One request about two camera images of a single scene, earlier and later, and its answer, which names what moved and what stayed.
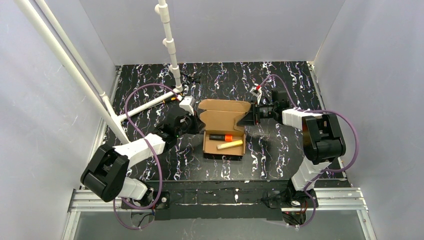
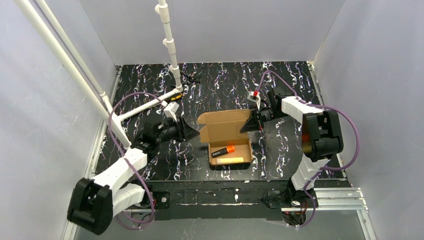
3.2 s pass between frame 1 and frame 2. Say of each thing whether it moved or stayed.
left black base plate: stayed
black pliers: stayed
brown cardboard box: moved
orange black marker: moved
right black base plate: stayed
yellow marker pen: moved
